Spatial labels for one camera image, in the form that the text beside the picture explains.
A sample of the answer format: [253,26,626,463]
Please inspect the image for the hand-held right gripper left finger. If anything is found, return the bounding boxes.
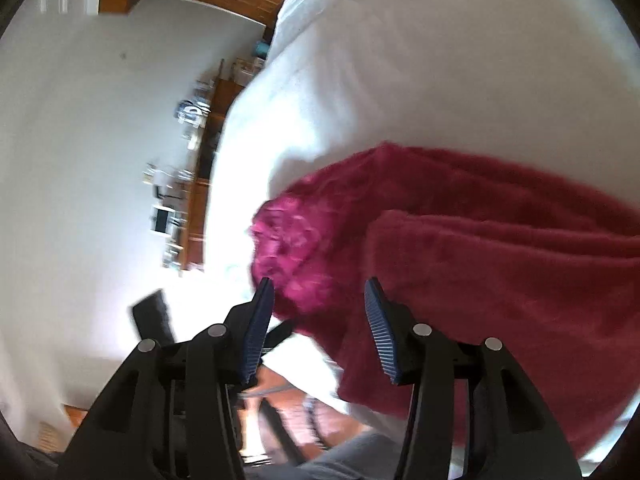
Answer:
[55,277,276,480]

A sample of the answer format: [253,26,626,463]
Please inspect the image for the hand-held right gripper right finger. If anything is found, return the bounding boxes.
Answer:
[364,277,583,480]

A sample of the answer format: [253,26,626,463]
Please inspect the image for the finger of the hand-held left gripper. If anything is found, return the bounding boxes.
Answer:
[262,319,296,352]

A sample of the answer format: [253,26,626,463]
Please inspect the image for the pink fleece pants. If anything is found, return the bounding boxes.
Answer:
[249,141,640,461]

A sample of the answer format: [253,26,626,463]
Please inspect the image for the cluttered wooden desk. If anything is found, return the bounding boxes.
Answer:
[177,57,251,273]

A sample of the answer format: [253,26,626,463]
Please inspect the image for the person's leg in grey trousers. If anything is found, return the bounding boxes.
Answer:
[245,432,406,480]

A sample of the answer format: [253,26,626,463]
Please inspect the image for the white bed duvet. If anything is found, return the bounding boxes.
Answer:
[202,0,640,466]

